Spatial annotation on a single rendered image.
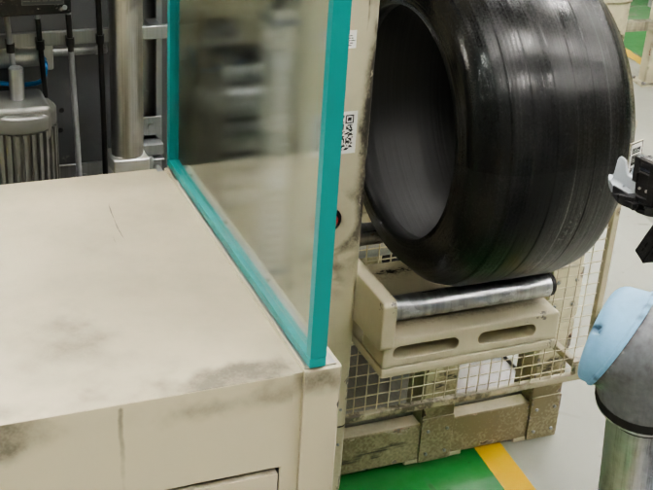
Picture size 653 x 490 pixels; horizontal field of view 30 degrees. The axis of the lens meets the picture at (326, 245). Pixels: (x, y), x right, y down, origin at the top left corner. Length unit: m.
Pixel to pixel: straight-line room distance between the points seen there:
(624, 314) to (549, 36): 0.76
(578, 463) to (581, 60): 1.62
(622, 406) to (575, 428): 2.16
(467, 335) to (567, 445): 1.29
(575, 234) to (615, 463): 0.70
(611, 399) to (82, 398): 0.56
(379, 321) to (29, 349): 0.89
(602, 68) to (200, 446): 1.01
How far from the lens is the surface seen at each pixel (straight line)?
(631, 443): 1.42
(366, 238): 2.38
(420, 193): 2.44
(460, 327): 2.19
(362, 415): 2.89
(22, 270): 1.48
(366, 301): 2.13
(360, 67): 1.99
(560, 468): 3.36
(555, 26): 2.00
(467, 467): 3.30
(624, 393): 1.35
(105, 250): 1.52
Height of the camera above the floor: 1.97
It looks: 27 degrees down
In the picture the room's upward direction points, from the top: 4 degrees clockwise
